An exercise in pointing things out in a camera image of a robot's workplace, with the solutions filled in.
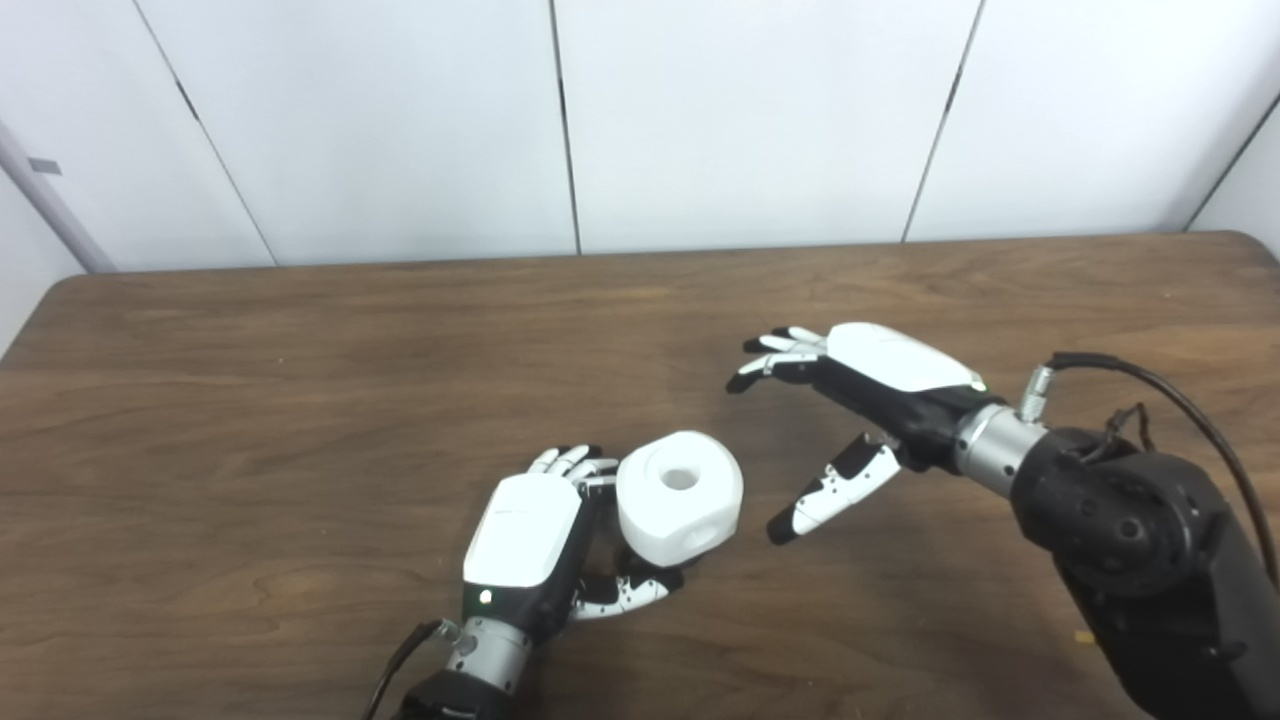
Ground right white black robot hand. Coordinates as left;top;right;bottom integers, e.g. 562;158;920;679
725;321;993;547

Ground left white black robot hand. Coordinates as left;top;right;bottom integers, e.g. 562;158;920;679
461;444;688;643

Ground black flanged holder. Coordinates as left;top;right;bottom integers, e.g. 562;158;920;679
622;556;693;591

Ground round white piece with holes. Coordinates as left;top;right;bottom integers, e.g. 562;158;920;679
615;431;746;568

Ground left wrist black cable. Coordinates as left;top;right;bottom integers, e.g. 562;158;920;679
361;619;458;720

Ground thin black wire loop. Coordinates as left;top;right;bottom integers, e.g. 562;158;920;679
1078;403;1153;463

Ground gray corner post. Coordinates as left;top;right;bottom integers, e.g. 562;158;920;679
0;118;120;275

